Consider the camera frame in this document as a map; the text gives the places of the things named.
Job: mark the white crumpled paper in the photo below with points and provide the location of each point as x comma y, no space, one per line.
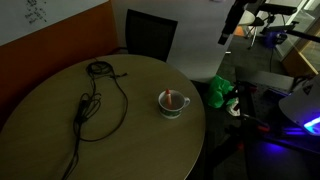
235,107

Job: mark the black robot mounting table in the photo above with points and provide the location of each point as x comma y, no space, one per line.
266,83

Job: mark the whiteboard with writing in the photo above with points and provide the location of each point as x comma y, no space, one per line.
50,16

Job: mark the white mug with green band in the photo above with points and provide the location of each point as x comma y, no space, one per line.
173,111

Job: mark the white round side table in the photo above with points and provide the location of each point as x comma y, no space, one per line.
248,18

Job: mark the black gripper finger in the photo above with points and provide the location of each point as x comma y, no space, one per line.
224,39

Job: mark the red clamp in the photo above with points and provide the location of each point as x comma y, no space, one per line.
263,126
240,145

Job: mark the blue device on stand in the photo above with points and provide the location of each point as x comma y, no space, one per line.
275,38

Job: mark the green plastic bag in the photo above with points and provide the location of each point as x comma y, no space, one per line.
218,91

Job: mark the wooden cabinet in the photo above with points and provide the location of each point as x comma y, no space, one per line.
298,61

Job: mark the black mesh office chair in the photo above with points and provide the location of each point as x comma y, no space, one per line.
150,35

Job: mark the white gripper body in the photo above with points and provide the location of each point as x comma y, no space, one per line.
235,16

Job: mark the orange marker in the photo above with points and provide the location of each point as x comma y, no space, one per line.
168,98

